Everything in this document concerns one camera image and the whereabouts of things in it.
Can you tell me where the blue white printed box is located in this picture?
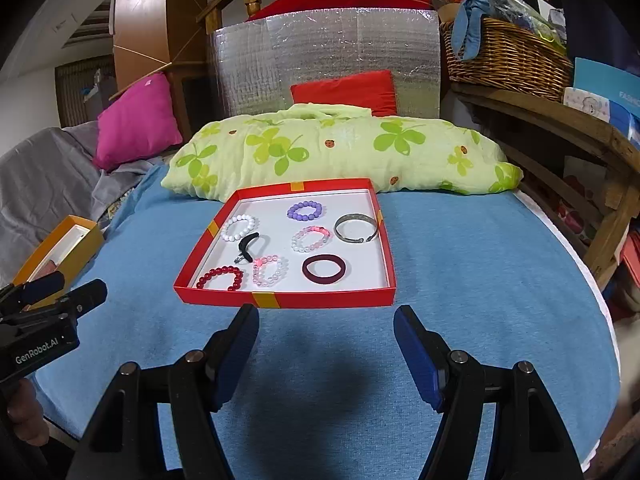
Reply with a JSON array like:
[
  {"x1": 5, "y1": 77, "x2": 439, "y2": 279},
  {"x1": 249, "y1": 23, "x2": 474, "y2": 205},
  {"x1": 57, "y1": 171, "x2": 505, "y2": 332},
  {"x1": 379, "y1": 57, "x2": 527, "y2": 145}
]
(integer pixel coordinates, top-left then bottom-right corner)
[{"x1": 564, "y1": 57, "x2": 640, "y2": 148}]

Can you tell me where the purple bead bracelet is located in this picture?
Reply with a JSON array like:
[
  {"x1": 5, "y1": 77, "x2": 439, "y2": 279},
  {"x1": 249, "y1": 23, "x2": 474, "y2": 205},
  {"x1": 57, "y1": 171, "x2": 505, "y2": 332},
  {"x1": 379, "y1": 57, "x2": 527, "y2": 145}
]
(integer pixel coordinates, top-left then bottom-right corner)
[{"x1": 287, "y1": 201, "x2": 321, "y2": 223}]

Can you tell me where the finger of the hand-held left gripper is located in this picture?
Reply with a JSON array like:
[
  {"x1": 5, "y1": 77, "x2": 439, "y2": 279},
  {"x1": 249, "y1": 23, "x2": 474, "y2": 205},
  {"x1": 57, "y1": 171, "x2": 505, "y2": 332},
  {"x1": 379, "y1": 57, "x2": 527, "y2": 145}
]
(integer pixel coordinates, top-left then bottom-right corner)
[
  {"x1": 56, "y1": 279, "x2": 109, "y2": 317},
  {"x1": 0, "y1": 271, "x2": 66, "y2": 311}
]

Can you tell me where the red cushion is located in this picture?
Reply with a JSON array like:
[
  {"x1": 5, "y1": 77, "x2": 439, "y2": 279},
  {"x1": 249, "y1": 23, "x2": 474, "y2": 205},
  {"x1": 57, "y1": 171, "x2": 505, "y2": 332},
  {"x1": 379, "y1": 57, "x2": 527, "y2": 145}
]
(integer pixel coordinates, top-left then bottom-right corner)
[{"x1": 290, "y1": 70, "x2": 397, "y2": 117}]

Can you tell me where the black hair clip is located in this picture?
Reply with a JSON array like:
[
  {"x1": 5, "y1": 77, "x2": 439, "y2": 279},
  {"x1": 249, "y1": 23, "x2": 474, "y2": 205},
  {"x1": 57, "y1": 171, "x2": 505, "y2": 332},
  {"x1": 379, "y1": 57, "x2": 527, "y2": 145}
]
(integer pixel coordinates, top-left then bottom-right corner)
[{"x1": 234, "y1": 232, "x2": 265, "y2": 264}]

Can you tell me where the brown wooden panel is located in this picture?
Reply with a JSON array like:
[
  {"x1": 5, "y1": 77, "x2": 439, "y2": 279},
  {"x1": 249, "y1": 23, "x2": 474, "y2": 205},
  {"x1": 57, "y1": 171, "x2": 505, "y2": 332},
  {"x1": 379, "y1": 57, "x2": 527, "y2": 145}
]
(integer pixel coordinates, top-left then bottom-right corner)
[{"x1": 114, "y1": 0, "x2": 208, "y2": 126}]

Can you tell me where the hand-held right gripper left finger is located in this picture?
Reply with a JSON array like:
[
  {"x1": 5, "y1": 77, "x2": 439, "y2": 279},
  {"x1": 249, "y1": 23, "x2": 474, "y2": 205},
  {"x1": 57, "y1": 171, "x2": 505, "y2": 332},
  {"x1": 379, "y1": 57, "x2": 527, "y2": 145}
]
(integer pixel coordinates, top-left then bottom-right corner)
[{"x1": 65, "y1": 303, "x2": 261, "y2": 480}]

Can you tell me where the grey cloth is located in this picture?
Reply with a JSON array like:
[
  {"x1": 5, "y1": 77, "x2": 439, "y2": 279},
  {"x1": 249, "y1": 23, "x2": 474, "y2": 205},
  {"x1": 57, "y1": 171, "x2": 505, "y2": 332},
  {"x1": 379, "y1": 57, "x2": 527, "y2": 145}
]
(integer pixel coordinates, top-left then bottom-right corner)
[{"x1": 0, "y1": 121, "x2": 151, "y2": 286}]

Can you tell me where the orange cardboard box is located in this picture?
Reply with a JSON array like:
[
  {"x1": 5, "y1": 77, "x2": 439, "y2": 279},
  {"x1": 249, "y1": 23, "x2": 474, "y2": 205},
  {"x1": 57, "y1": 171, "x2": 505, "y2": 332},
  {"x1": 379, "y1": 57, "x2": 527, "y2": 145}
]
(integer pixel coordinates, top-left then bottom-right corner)
[{"x1": 11, "y1": 216, "x2": 105, "y2": 306}]

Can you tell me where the silver foil insulation sheet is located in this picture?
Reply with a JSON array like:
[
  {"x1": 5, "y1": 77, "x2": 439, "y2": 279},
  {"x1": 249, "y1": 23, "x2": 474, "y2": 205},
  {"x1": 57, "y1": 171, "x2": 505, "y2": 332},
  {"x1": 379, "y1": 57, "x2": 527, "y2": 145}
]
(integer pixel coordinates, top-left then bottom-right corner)
[{"x1": 209, "y1": 7, "x2": 442, "y2": 118}]

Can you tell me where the pink clear bead bracelet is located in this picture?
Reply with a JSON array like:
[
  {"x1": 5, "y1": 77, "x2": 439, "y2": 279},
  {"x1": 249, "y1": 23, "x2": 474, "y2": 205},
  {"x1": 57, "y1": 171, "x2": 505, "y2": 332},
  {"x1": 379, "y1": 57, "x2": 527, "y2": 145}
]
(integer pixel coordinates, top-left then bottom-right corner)
[{"x1": 251, "y1": 255, "x2": 290, "y2": 288}]

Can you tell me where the wicker basket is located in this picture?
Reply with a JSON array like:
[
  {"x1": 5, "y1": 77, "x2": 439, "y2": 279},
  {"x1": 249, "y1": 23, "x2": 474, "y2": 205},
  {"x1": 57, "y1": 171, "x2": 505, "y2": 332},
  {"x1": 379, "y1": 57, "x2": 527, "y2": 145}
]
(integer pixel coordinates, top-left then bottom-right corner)
[{"x1": 440, "y1": 17, "x2": 573, "y2": 103}]

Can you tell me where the blue fabric bow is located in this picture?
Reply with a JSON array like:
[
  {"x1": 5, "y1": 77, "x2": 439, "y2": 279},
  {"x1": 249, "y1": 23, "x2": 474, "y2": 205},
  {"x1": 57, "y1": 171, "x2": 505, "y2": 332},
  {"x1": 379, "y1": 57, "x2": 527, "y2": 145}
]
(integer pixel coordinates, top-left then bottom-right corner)
[{"x1": 452, "y1": 0, "x2": 506, "y2": 61}]

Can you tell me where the green floral pillow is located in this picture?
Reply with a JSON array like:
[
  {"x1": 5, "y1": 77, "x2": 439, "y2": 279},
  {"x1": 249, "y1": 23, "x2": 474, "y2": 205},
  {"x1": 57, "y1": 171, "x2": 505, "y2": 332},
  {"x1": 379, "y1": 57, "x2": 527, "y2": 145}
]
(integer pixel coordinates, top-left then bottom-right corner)
[{"x1": 161, "y1": 103, "x2": 524, "y2": 201}]

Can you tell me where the pink white bead bracelet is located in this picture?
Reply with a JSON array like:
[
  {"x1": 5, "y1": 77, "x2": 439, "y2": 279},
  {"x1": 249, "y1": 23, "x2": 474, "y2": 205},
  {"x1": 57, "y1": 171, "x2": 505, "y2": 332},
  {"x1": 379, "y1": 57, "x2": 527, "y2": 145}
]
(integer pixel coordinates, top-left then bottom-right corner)
[{"x1": 291, "y1": 226, "x2": 333, "y2": 254}]

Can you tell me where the red cardboard box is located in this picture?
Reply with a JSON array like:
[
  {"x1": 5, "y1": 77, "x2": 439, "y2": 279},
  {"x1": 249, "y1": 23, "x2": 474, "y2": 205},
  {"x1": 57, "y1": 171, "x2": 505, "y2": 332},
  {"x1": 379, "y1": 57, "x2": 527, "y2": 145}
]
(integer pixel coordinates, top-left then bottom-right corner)
[{"x1": 173, "y1": 178, "x2": 397, "y2": 309}]

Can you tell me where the magenta cushion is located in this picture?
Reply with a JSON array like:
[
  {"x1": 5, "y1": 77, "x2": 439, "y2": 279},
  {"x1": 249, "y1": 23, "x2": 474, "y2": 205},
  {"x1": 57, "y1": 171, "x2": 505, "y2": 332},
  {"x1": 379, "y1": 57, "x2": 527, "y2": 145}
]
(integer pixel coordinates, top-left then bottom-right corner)
[{"x1": 93, "y1": 73, "x2": 183, "y2": 171}]

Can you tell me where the person's left hand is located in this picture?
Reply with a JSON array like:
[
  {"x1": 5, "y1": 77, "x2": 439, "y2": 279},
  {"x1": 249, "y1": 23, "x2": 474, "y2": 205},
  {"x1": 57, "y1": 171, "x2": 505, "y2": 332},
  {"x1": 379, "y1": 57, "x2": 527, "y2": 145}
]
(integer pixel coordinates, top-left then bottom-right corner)
[{"x1": 7, "y1": 379, "x2": 49, "y2": 442}]

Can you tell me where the blue blanket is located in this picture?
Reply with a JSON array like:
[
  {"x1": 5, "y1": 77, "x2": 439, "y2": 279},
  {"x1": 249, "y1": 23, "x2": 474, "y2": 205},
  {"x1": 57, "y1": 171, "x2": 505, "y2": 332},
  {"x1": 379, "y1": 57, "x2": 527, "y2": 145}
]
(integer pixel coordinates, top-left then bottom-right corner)
[{"x1": 30, "y1": 165, "x2": 621, "y2": 480}]

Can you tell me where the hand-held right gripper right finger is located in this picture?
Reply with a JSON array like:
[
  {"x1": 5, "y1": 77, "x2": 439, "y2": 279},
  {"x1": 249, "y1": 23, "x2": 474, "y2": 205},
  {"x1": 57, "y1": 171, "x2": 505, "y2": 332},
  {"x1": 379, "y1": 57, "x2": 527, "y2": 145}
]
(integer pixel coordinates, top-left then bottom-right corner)
[{"x1": 393, "y1": 304, "x2": 586, "y2": 480}]

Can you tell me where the wooden bed frame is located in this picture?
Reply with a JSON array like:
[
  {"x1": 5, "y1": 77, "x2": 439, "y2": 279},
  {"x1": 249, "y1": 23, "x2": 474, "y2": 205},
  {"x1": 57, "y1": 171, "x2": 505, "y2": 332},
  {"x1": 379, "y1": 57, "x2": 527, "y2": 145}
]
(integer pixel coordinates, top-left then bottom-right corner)
[{"x1": 450, "y1": 82, "x2": 640, "y2": 291}]

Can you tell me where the silver metal bangle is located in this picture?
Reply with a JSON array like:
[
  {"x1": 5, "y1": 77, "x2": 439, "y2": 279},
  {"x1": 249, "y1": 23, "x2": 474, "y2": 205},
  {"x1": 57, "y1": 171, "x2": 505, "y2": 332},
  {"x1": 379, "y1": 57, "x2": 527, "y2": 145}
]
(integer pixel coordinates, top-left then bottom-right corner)
[{"x1": 334, "y1": 213, "x2": 379, "y2": 244}]

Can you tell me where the red bead bracelet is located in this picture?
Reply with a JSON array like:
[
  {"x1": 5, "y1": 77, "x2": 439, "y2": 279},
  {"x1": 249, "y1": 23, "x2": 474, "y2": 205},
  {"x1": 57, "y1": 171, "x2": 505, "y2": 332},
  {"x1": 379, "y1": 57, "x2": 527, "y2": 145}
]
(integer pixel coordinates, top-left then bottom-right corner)
[{"x1": 195, "y1": 266, "x2": 245, "y2": 292}]

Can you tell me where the maroon hair tie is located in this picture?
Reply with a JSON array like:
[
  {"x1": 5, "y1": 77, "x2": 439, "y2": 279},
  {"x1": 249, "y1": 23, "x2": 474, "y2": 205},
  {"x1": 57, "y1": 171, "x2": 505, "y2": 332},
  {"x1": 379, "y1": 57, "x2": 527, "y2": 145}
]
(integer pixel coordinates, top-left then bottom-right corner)
[{"x1": 302, "y1": 254, "x2": 347, "y2": 284}]

